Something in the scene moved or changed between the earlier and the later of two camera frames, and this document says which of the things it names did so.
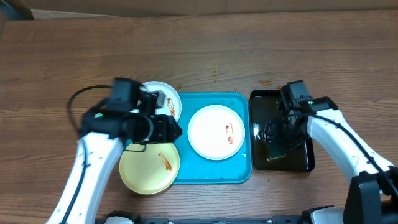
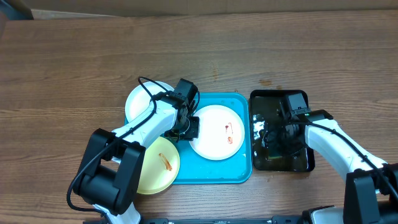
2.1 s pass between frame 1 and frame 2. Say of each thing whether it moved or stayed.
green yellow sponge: stayed
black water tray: stayed
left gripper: moved
